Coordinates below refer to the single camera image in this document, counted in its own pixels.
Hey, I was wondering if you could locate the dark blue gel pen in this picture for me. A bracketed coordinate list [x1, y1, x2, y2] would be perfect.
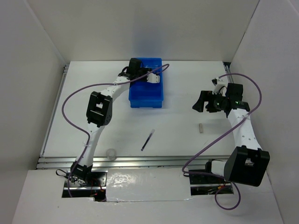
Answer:
[141, 129, 155, 151]

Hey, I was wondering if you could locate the aluminium table frame rail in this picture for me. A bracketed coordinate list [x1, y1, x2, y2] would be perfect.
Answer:
[36, 61, 230, 169]

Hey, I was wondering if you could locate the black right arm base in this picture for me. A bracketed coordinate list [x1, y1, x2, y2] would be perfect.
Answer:
[183, 173, 233, 196]

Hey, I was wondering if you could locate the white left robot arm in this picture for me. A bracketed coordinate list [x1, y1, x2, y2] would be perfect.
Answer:
[71, 58, 153, 186]

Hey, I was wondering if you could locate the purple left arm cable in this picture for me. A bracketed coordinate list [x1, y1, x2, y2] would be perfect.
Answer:
[61, 63, 170, 199]

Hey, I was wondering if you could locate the clear tape roll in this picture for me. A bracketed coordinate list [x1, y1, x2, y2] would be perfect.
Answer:
[106, 148, 116, 161]

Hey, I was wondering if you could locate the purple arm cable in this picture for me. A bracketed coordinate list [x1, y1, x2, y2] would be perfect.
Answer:
[61, 63, 170, 199]
[181, 73, 262, 210]

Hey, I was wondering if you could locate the white eraser block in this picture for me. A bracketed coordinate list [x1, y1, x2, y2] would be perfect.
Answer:
[199, 123, 203, 133]

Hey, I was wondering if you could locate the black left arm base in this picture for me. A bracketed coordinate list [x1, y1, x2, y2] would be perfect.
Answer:
[56, 169, 107, 202]

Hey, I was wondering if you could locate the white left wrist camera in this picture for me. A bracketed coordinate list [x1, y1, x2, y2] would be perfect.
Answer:
[147, 73, 160, 84]

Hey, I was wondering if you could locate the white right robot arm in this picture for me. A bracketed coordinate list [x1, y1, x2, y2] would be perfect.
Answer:
[192, 79, 270, 187]

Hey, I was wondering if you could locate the blue compartment storage bin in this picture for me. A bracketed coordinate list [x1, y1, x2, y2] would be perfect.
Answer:
[126, 58, 164, 108]

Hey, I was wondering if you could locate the white front cover board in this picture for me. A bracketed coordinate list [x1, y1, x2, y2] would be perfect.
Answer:
[104, 168, 192, 202]

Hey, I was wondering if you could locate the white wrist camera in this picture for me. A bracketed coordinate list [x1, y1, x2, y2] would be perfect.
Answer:
[147, 73, 160, 84]
[212, 77, 227, 95]

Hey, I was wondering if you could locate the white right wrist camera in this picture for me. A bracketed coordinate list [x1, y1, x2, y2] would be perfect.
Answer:
[212, 77, 227, 95]

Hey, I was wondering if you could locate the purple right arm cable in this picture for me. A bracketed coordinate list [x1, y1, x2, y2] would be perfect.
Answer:
[181, 73, 262, 210]

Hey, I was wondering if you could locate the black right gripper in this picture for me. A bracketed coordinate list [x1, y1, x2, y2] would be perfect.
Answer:
[192, 90, 229, 112]

